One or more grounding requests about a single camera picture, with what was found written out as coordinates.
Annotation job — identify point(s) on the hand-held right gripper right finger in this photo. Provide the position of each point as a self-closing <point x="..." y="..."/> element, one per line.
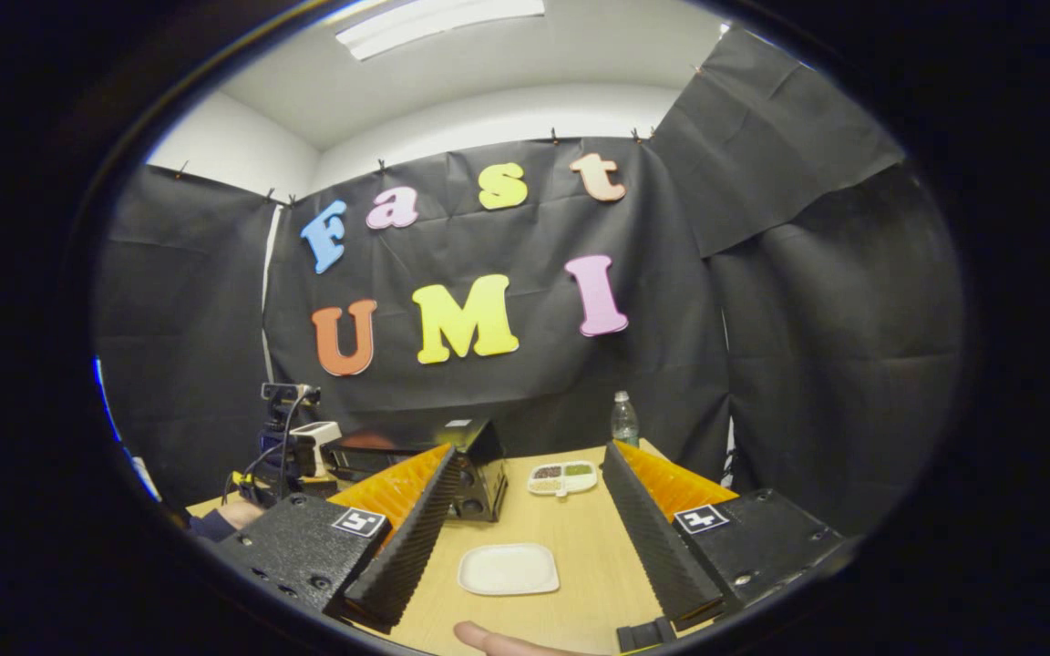
<point x="648" y="538"/>

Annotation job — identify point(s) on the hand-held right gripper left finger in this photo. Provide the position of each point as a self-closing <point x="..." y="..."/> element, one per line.
<point x="411" y="547"/>

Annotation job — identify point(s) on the black electric oven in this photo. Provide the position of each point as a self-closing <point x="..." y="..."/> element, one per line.
<point x="488" y="483"/>

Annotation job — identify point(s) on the white toaster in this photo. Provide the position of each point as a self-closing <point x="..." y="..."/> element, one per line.
<point x="320" y="435"/>

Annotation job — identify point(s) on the white square plate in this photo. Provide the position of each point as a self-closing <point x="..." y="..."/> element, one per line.
<point x="507" y="569"/>

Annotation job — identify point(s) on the white divided snack tray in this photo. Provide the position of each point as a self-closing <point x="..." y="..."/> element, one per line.
<point x="548" y="487"/>

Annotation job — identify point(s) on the clear plastic water bottle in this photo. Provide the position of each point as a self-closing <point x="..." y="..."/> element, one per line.
<point x="625" y="426"/>

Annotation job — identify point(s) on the black backdrop cloth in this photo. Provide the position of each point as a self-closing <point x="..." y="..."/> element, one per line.
<point x="534" y="392"/>

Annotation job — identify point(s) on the long ceiling light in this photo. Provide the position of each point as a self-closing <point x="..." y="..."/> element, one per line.
<point x="438" y="23"/>

